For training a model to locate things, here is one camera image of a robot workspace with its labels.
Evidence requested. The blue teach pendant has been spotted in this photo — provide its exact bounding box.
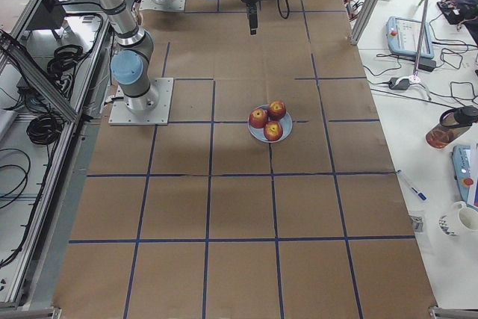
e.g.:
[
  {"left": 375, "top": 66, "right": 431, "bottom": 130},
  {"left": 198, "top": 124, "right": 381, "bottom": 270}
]
[{"left": 386, "top": 16, "right": 435, "bottom": 59}]

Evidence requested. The red apple plate left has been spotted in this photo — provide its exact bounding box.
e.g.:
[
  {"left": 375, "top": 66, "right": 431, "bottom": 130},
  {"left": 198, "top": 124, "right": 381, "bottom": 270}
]
[{"left": 267, "top": 100, "right": 287, "bottom": 121}]

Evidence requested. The blue white pen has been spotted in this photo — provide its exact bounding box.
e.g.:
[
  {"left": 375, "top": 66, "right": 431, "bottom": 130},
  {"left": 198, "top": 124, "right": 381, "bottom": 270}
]
[{"left": 397, "top": 170, "right": 427, "bottom": 201}]

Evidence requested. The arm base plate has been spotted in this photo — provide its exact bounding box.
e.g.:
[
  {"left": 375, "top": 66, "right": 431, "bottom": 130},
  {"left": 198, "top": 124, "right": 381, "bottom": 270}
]
[
  {"left": 108, "top": 78, "right": 174, "bottom": 126},
  {"left": 139, "top": 0, "right": 186, "bottom": 12}
]

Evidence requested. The brown drink bottle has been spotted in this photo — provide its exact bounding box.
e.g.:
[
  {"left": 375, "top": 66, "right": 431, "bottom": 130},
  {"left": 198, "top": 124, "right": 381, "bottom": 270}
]
[{"left": 426, "top": 105, "right": 477, "bottom": 149}]

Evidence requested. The red apple plate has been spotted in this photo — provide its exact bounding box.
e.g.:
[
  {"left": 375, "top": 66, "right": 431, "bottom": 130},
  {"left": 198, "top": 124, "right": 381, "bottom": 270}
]
[
  {"left": 248, "top": 108, "right": 268, "bottom": 128},
  {"left": 267, "top": 100, "right": 287, "bottom": 121},
  {"left": 263, "top": 121, "right": 283, "bottom": 142}
]

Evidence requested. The red apple plate front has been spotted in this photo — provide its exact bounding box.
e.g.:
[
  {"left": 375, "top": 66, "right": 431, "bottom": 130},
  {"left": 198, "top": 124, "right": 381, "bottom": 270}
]
[{"left": 263, "top": 121, "right": 283, "bottom": 142}]

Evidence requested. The white round plate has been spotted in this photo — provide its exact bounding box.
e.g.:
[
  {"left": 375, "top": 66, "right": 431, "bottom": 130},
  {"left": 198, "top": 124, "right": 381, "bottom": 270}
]
[{"left": 247, "top": 105, "right": 293, "bottom": 143}]

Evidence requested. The white mug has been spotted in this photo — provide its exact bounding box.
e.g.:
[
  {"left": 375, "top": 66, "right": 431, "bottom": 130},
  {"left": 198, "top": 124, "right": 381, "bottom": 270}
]
[{"left": 438, "top": 201, "right": 477, "bottom": 237}]

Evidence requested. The red apple plate back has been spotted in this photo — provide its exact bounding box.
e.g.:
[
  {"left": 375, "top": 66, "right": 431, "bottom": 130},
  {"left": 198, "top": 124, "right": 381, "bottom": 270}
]
[{"left": 248, "top": 108, "right": 268, "bottom": 128}]

